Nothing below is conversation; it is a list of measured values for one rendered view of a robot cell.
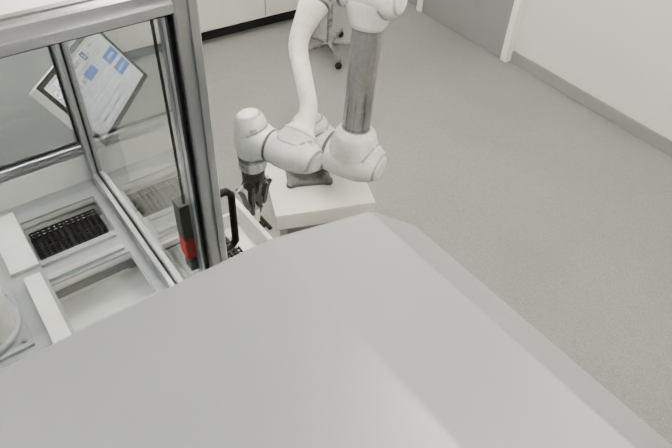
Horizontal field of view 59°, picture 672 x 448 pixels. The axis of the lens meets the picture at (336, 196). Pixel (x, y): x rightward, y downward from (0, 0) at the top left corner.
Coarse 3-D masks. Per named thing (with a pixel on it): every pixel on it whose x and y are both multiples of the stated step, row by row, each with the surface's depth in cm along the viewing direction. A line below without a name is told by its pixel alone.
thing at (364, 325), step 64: (256, 256) 76; (320, 256) 78; (384, 256) 82; (448, 256) 95; (128, 320) 68; (192, 320) 69; (256, 320) 69; (320, 320) 69; (384, 320) 71; (448, 320) 74; (512, 320) 82; (0, 384) 62; (64, 384) 62; (128, 384) 62; (192, 384) 63; (256, 384) 63; (320, 384) 63; (384, 384) 64; (448, 384) 65; (512, 384) 68; (576, 384) 72
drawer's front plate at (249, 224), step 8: (240, 208) 206; (240, 216) 209; (248, 216) 204; (240, 224) 212; (248, 224) 206; (256, 224) 201; (248, 232) 209; (256, 232) 202; (264, 232) 198; (256, 240) 205; (264, 240) 199
